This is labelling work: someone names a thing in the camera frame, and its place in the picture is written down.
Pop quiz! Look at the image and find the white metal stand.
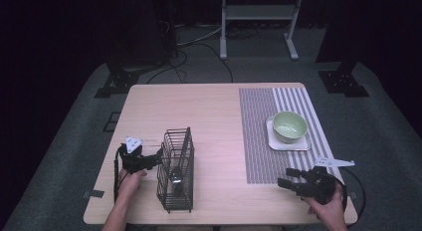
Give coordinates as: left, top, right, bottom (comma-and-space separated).
219, 0, 305, 62

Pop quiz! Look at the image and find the grey tape piece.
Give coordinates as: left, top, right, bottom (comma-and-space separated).
82, 189, 106, 199

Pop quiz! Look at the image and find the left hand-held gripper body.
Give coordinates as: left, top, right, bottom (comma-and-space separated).
113, 135, 154, 175

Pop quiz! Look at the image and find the dark equipment cabinet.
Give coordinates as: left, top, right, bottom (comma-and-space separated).
105, 0, 178, 75

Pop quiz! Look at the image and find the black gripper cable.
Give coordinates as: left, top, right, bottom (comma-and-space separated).
337, 166, 367, 229
112, 147, 123, 204

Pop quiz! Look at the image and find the black wire rack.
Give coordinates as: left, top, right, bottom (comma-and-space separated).
155, 125, 195, 214

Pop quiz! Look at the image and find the person's right hand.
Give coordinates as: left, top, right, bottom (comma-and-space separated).
301, 181, 348, 231

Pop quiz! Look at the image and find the dark spoon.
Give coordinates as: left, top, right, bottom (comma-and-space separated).
169, 166, 184, 194

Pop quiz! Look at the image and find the person's left hand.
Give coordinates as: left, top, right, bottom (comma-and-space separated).
117, 168, 148, 199

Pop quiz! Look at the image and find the white square plate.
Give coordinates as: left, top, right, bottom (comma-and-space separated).
265, 115, 313, 152

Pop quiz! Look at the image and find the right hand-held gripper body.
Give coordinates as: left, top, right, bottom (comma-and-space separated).
298, 156, 356, 206

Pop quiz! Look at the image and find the green bowl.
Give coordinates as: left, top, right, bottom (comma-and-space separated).
272, 111, 310, 145

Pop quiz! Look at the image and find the black floor cable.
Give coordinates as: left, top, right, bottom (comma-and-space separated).
145, 25, 234, 85

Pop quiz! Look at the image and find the black stand base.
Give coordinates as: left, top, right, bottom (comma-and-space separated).
317, 69, 370, 99
94, 70, 141, 100

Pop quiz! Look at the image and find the grey striped placemat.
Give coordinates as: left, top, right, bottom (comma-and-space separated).
238, 87, 344, 185

